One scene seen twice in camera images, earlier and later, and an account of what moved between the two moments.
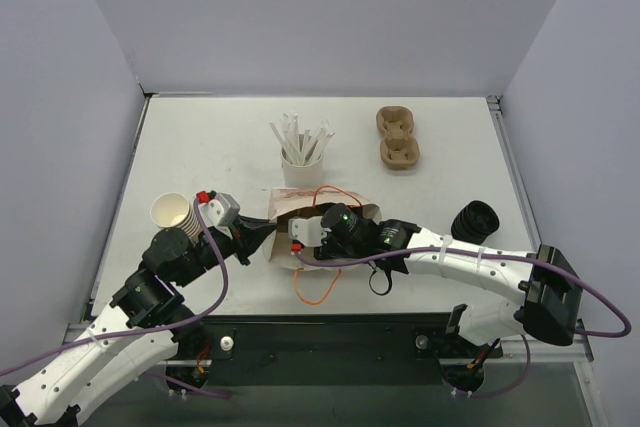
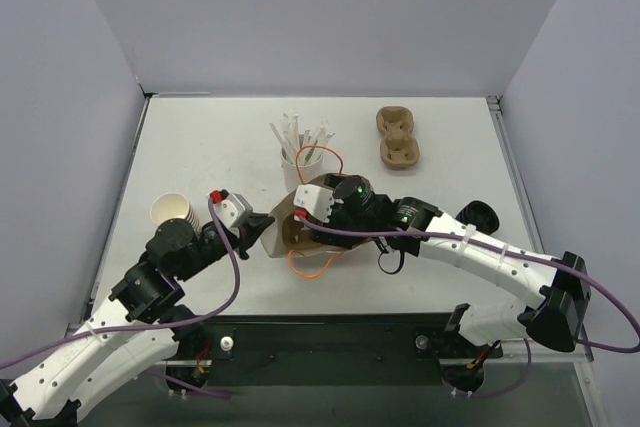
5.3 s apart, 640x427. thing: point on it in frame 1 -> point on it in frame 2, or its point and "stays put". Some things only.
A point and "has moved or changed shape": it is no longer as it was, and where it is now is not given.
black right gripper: [317, 251] -> [326, 229]
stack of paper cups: [172, 210] stays put
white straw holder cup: [302, 177] stays put
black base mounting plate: [329, 349] stays put
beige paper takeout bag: [286, 203] has moved or changed shape
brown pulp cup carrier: [398, 149] stays put
